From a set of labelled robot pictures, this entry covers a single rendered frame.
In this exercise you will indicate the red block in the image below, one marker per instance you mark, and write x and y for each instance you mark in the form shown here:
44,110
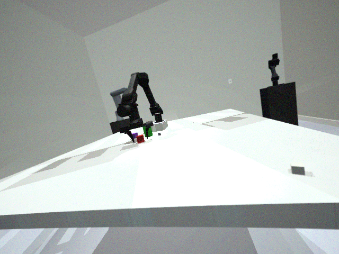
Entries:
140,138

